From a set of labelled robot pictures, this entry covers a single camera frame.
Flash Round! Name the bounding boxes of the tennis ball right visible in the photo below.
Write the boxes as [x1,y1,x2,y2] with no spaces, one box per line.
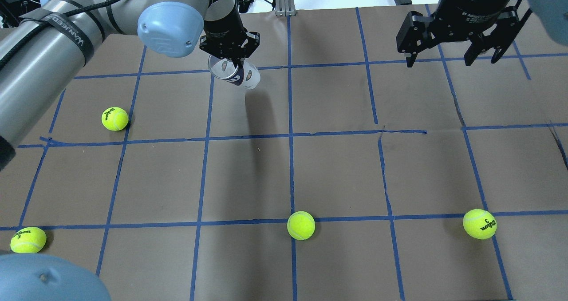
[462,209,497,240]

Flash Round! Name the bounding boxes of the tennis ball upper left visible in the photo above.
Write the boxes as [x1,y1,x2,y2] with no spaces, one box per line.
[101,107,129,131]

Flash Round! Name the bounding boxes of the clear tennis ball can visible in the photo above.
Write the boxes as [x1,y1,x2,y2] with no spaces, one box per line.
[208,55,261,89]

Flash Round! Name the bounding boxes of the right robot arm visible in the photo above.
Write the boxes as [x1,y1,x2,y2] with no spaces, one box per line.
[396,0,568,67]

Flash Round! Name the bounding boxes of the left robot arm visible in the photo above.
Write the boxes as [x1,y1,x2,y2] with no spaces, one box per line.
[0,0,260,168]

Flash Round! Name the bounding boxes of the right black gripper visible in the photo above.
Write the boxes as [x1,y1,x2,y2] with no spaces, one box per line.
[396,0,532,68]

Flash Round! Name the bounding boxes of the tennis ball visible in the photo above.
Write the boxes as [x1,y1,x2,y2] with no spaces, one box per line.
[10,227,47,253]
[462,209,497,240]
[287,211,315,241]
[101,107,129,131]

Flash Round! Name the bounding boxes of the tennis ball lower left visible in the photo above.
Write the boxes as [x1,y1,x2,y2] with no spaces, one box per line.
[10,227,47,253]

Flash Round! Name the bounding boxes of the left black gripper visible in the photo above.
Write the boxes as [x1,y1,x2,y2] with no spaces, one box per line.
[199,8,261,73]

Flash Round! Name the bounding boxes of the tennis ball centre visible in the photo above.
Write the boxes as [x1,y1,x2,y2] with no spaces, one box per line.
[287,211,315,241]

